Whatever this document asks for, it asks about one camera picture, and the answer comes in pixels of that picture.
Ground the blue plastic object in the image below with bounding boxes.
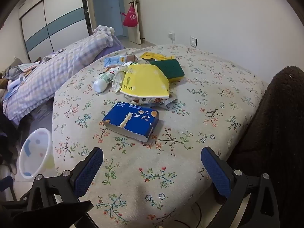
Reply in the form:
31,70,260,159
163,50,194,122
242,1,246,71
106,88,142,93
0,175,13,192

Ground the yellow paper bag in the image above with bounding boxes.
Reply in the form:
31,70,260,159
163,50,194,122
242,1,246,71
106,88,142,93
120,65,170,99

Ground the white sliding door wardrobe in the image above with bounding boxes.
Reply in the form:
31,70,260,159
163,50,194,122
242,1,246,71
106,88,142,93
18,0,89,62

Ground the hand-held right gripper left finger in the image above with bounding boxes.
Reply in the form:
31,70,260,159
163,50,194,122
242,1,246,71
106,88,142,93
19,147,104,209

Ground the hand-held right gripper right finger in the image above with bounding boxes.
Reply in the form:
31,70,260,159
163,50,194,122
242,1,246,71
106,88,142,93
201,147,281,228

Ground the yellow plastic bag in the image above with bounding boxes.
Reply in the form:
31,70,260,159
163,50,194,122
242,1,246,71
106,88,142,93
139,52,175,62

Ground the large white tissue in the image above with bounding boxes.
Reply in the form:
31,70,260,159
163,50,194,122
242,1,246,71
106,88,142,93
112,63,130,93

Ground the green scouring sponge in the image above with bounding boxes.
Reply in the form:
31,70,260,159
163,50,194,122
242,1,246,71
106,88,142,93
150,59,185,82

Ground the cream door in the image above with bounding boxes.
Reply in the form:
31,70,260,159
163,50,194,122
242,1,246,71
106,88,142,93
127,0,145,45

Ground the plaid quilt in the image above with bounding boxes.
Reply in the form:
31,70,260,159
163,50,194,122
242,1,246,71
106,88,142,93
2,26,125,124

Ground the red hanging bag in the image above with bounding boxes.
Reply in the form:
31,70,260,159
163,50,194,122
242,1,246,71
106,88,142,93
122,3,139,28

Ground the blue cardboard box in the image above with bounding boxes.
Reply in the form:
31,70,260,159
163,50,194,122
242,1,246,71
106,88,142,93
102,101,159,142

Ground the pile of clothes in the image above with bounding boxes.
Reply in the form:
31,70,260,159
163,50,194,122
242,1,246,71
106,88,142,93
0,62,41,93

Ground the floral tablecloth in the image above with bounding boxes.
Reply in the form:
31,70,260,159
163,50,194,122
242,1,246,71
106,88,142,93
52,43,268,228

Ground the white plastic bin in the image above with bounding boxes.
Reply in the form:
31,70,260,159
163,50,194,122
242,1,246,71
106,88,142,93
18,128,55,180

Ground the black cable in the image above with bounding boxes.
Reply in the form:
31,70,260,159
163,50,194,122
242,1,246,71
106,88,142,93
176,202,203,228

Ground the light blue milk carton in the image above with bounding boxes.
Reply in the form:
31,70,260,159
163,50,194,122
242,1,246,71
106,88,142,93
103,55,139,68

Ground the crinkled white snack wrapper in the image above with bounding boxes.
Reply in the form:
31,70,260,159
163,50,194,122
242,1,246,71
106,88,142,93
123,94,177,110

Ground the brown fuzzy cloth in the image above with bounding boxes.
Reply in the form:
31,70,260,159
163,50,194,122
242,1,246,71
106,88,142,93
228,66,304,228

